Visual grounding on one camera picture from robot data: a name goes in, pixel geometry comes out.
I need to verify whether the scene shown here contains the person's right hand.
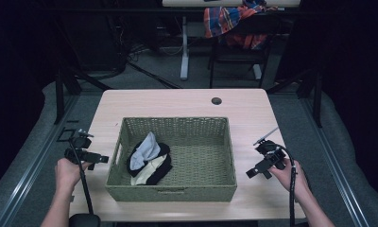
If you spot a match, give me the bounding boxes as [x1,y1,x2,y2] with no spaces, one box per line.
[267,158,310,202]

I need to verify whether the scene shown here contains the light grey sock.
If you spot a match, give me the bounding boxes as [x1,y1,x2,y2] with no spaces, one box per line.
[129,131,162,171]

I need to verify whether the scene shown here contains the black metal stand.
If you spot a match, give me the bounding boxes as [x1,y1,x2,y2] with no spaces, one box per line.
[52,64,113,126]
[266,66,324,129]

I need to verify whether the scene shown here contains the cream white sock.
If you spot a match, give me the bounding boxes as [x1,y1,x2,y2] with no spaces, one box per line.
[129,153,168,186]

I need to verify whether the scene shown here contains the black and white socks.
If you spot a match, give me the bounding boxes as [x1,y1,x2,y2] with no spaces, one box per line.
[126,142,174,186]

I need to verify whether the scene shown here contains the white desk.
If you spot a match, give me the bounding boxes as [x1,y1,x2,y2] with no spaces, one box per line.
[161,0,301,81]

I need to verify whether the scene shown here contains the green woven basket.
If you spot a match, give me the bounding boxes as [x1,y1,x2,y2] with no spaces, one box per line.
[104,116,238,203]

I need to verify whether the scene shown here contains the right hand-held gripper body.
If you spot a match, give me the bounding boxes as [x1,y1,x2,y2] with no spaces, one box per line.
[252,126,287,171]

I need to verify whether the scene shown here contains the black chair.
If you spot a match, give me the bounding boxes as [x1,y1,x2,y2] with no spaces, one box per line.
[207,13,281,90]

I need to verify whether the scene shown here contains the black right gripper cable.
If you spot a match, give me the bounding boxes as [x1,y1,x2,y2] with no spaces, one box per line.
[275,144,298,227]

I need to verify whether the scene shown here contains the black padded block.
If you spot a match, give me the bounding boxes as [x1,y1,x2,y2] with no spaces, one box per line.
[68,213,102,227]

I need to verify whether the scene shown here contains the person's left hand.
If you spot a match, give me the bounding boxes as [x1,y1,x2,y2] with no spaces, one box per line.
[54,157,93,192]

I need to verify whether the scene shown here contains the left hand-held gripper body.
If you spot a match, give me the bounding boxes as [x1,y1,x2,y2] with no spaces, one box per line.
[63,128,99,166]

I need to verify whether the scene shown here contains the black floor cable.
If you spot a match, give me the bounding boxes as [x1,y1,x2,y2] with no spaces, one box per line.
[126,60,182,90]

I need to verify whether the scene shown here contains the plaid cloth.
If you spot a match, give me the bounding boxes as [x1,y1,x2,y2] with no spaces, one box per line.
[203,0,279,50]

